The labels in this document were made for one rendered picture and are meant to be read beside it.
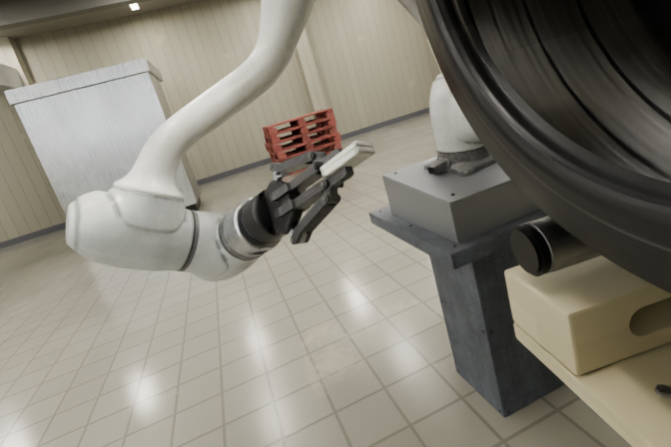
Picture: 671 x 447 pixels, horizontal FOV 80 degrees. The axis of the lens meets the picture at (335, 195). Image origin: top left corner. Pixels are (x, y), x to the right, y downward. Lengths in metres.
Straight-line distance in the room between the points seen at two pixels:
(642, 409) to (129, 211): 0.59
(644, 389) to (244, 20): 9.44
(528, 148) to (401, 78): 10.17
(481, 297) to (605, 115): 0.85
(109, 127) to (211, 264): 5.58
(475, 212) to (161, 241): 0.71
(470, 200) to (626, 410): 0.70
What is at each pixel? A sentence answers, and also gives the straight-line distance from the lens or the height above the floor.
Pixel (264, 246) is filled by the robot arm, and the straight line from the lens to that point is 0.62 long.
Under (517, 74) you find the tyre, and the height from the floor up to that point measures 1.04.
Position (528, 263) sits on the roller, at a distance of 0.37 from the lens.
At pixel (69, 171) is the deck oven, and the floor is 1.07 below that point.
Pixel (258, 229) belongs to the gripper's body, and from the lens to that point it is 0.59.
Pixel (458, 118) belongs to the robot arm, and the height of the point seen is 0.92.
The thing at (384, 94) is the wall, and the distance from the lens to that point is 10.20.
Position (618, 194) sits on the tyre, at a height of 0.98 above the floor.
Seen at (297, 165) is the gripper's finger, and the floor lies 0.99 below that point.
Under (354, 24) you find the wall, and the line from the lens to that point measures 10.17.
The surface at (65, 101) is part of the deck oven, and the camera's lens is 6.34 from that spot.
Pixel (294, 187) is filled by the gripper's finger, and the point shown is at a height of 0.96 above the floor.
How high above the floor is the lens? 1.07
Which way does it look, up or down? 14 degrees down
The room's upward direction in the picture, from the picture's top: 16 degrees counter-clockwise
